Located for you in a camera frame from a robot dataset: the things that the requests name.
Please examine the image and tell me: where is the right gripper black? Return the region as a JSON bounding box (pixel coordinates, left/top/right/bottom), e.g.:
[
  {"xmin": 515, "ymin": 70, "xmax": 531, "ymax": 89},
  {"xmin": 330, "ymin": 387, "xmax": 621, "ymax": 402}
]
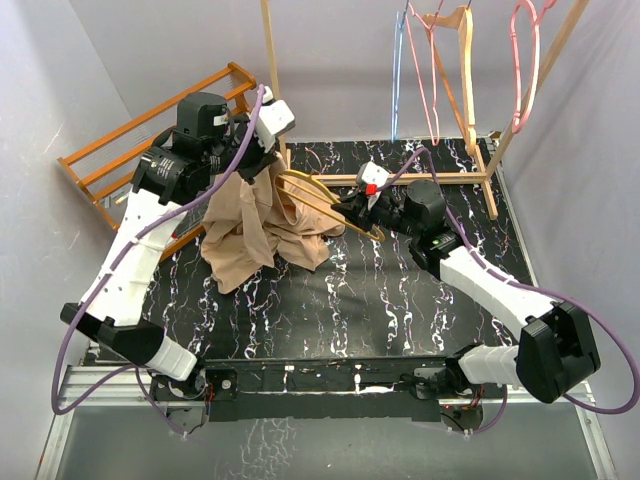
[{"xmin": 330, "ymin": 189, "xmax": 420, "ymax": 240}]

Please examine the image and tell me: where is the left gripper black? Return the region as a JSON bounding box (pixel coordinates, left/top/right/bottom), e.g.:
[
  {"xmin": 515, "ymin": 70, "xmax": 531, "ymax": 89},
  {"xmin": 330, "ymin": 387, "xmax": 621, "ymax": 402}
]
[{"xmin": 204, "ymin": 113, "xmax": 280, "ymax": 185}]

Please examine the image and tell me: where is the gold yellow hanger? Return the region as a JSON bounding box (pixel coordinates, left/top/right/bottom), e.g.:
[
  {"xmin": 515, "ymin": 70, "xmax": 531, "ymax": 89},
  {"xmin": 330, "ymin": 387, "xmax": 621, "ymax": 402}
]
[{"xmin": 275, "ymin": 169, "xmax": 386, "ymax": 243}]

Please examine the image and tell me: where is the beige t shirt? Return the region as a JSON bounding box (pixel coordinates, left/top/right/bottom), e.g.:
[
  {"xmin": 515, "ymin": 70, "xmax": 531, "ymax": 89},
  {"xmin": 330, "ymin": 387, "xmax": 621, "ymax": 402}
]
[{"xmin": 201, "ymin": 152, "xmax": 345, "ymax": 294}]

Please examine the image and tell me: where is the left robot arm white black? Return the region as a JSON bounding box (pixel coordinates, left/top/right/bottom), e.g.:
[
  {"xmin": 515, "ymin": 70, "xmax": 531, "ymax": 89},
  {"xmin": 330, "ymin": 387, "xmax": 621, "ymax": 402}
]
[{"xmin": 60, "ymin": 89, "xmax": 295, "ymax": 399}]

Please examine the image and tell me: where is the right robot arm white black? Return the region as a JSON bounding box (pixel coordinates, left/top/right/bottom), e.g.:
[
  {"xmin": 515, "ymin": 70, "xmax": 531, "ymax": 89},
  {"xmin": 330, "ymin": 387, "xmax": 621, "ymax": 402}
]
[{"xmin": 331, "ymin": 180, "xmax": 601, "ymax": 403}]

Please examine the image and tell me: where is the wooden hanger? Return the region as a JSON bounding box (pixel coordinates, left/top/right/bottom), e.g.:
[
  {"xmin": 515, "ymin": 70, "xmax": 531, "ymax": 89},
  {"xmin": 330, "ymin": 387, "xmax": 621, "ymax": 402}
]
[{"xmin": 421, "ymin": 5, "xmax": 477, "ymax": 156}]

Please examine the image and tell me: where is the pink thick plastic hanger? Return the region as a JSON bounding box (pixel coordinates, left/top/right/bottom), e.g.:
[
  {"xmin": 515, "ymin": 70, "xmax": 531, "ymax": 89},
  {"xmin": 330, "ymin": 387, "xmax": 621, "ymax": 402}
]
[{"xmin": 509, "ymin": 0, "xmax": 557, "ymax": 134}]

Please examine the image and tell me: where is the orange wooden shelf rack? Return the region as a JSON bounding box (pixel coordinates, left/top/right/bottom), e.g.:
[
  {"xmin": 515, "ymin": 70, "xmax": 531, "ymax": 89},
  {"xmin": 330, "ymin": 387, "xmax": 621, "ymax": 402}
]
[{"xmin": 58, "ymin": 62, "xmax": 257, "ymax": 231}]

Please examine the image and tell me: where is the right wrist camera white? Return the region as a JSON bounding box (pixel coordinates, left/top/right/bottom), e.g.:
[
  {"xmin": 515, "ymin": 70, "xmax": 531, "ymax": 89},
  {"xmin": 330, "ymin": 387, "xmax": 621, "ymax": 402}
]
[{"xmin": 356, "ymin": 161, "xmax": 389, "ymax": 197}]

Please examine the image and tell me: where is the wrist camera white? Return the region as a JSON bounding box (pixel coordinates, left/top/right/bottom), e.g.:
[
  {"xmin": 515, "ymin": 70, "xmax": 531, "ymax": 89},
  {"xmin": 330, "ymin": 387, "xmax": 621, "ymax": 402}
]
[
  {"xmin": 254, "ymin": 86, "xmax": 295, "ymax": 152},
  {"xmin": 356, "ymin": 161, "xmax": 389, "ymax": 197}
]

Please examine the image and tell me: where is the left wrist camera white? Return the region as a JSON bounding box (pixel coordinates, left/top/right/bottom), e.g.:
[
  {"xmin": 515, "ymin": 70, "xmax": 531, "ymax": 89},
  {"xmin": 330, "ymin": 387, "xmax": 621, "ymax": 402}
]
[{"xmin": 254, "ymin": 86, "xmax": 295, "ymax": 152}]

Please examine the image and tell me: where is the wooden clothes rack frame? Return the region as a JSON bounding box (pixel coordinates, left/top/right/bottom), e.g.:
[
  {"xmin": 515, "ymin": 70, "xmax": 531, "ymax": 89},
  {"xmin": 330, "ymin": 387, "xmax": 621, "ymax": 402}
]
[{"xmin": 259, "ymin": 0, "xmax": 591, "ymax": 221}]

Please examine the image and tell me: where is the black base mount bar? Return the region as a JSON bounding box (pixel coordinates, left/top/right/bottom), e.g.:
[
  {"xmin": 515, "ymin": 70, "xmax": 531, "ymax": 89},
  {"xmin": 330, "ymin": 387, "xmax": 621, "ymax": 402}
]
[{"xmin": 151, "ymin": 356, "xmax": 502, "ymax": 426}]

